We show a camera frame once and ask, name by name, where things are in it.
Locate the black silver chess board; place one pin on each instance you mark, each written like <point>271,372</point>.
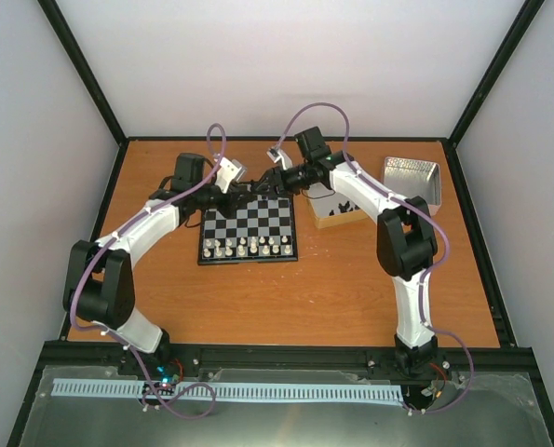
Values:
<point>267,218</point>

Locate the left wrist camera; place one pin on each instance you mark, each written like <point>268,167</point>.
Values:
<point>230,171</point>

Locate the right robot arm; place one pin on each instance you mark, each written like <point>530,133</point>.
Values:
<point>405,237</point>

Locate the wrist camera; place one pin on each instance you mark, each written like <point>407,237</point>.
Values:
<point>279,157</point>
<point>230,171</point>

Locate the yellow metal tin box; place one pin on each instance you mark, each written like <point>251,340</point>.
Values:
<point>328,208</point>

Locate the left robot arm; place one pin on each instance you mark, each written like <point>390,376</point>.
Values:
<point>99,290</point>

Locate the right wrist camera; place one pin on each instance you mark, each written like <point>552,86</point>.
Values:
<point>279,157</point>

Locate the light blue cable duct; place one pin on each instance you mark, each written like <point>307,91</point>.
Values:
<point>237,392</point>

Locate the white king piece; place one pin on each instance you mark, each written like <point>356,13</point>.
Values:
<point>253,246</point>

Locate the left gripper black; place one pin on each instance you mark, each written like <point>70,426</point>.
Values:
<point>236,192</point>

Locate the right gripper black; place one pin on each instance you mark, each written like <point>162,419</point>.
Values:
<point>268,175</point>

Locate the metal base plate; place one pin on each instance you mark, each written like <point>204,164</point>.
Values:
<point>499,409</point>

